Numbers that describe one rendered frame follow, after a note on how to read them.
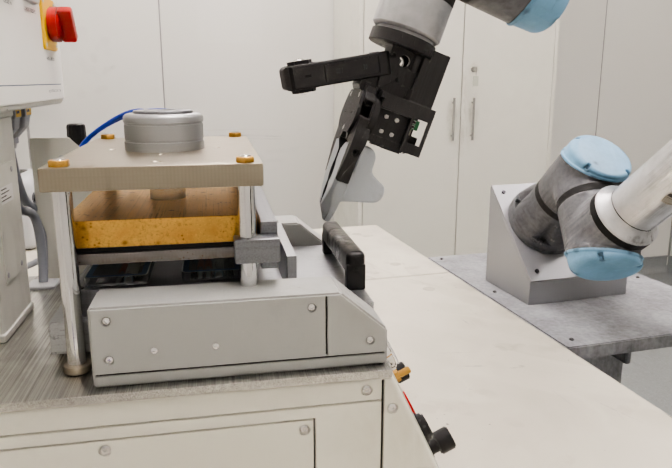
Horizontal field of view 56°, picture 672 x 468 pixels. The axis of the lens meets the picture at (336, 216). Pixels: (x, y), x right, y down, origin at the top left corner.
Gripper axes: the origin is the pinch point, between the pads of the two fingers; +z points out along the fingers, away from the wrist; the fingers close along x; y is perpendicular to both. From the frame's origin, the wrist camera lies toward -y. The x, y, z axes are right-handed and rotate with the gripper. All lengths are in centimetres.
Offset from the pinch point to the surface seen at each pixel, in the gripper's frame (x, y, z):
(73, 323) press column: -13.3, -20.1, 14.2
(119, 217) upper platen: -9.3, -19.4, 5.2
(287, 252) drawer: -6.2, -3.3, 4.6
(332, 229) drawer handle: 2.8, 2.6, 2.5
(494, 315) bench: 36, 46, 14
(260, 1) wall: 247, -5, -51
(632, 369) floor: 148, 182, 45
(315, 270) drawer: 0.0, 1.6, 7.0
